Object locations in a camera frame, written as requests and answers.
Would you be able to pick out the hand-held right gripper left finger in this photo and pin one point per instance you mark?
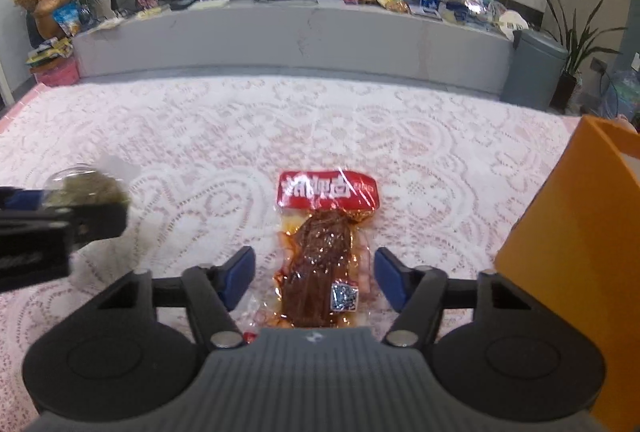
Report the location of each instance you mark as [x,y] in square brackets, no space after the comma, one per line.
[240,277]

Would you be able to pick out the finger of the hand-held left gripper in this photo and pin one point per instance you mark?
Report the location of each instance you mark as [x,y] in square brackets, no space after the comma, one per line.
[22,199]
[100,222]

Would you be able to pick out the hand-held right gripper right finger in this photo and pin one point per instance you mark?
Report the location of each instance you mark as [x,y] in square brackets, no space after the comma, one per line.
[390,282]

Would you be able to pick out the clear round green snack packet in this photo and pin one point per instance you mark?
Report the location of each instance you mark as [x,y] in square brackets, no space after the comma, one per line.
[85,189]

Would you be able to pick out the red-topped meat snack packet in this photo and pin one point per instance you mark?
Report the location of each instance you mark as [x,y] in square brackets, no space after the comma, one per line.
[320,252]

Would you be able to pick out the orange cardboard box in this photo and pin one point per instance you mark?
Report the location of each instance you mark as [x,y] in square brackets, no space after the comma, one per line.
[575,237]

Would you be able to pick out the pink lace tablecloth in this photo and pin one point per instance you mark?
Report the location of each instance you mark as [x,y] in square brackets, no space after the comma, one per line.
[200,137]

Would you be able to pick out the pink storage box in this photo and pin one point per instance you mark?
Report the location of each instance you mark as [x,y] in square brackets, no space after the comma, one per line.
[57,72]

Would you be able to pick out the heap of yellow packets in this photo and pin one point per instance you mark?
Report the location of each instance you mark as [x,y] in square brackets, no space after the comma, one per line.
[50,51]

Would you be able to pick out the blue printed packet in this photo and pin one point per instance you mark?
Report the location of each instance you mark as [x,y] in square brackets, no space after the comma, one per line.
[67,19]

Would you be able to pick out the gold vase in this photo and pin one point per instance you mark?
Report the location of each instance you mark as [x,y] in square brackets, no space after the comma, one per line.
[50,14]

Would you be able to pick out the small pink box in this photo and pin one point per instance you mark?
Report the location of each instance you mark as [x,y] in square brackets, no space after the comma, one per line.
[148,2]

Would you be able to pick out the grey TV cabinet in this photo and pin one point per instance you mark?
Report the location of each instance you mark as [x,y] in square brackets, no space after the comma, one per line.
[300,37]

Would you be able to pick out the grey trash bin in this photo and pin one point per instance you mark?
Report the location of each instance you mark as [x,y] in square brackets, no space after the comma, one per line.
[532,72]

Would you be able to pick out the tall plant in black pot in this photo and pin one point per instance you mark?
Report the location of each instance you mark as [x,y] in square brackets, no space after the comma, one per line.
[565,87]

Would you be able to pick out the pile of snack bags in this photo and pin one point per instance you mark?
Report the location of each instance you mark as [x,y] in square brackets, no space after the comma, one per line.
[385,1]

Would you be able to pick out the pile of white bags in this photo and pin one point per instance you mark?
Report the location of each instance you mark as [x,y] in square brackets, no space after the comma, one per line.
[507,19]

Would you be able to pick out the blue plastic bag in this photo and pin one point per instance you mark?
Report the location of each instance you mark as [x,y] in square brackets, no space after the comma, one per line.
[622,94]

